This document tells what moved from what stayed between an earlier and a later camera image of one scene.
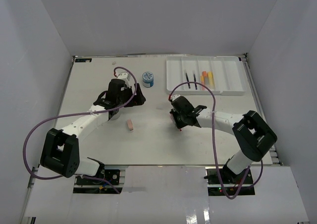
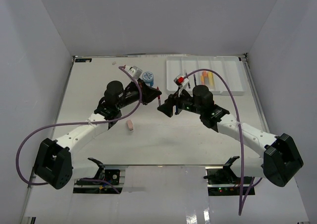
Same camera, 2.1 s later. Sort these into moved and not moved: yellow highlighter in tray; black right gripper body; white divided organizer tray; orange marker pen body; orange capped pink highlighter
Moved: black right gripper body
Not moved: white divided organizer tray; orange marker pen body; orange capped pink highlighter; yellow highlighter in tray
